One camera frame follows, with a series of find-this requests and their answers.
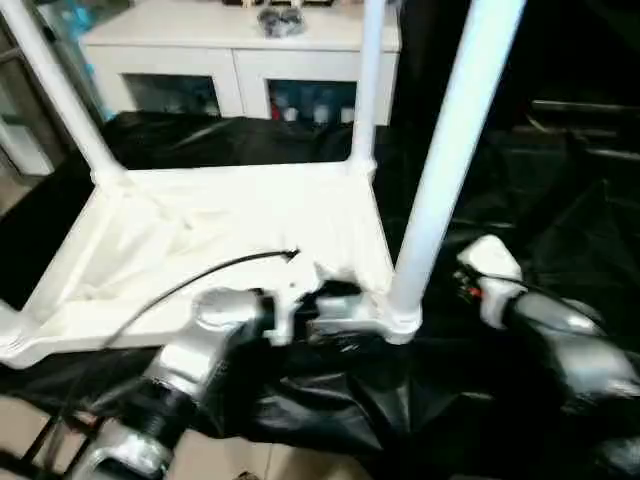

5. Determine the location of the white plastic table leg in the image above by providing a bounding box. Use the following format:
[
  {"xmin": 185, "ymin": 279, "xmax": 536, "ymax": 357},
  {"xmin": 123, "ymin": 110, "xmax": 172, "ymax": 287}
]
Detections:
[
  {"xmin": 0, "ymin": 300, "xmax": 26, "ymax": 346},
  {"xmin": 348, "ymin": 0, "xmax": 389, "ymax": 179},
  {"xmin": 0, "ymin": 0, "xmax": 129, "ymax": 189},
  {"xmin": 385, "ymin": 0, "xmax": 528, "ymax": 346}
]

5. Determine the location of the white plastic table top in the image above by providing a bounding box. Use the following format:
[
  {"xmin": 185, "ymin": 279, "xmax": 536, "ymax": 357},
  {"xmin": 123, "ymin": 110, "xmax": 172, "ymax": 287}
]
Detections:
[{"xmin": 0, "ymin": 155, "xmax": 423, "ymax": 369}]

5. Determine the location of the light blue plastic film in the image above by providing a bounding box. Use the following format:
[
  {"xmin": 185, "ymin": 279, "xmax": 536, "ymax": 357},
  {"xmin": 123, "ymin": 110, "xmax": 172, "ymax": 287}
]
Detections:
[{"xmin": 55, "ymin": 0, "xmax": 106, "ymax": 111}]

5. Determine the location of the grey metal stand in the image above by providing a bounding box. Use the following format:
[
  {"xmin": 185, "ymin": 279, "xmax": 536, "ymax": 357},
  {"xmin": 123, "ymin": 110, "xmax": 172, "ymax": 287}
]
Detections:
[{"xmin": 0, "ymin": 0, "xmax": 101, "ymax": 176}]

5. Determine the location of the dark crumpled bundle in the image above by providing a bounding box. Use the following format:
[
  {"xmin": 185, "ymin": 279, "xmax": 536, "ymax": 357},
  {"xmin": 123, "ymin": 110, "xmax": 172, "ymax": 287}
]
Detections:
[{"xmin": 256, "ymin": 5, "xmax": 306, "ymax": 39}]

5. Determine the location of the black plastic mat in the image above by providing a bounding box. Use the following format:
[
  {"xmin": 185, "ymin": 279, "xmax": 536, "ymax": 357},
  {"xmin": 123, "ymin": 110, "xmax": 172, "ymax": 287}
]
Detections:
[{"xmin": 0, "ymin": 108, "xmax": 640, "ymax": 480}]

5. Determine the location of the white cabinet with glass doors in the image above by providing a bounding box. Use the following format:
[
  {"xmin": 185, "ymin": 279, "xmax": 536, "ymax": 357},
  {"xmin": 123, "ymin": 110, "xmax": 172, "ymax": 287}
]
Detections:
[{"xmin": 80, "ymin": 0, "xmax": 403, "ymax": 126}]

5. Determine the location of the black bench with silver rail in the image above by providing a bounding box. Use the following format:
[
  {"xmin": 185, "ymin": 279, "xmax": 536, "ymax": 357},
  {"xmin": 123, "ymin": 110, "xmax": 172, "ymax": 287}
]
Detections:
[{"xmin": 530, "ymin": 98, "xmax": 640, "ymax": 161}]

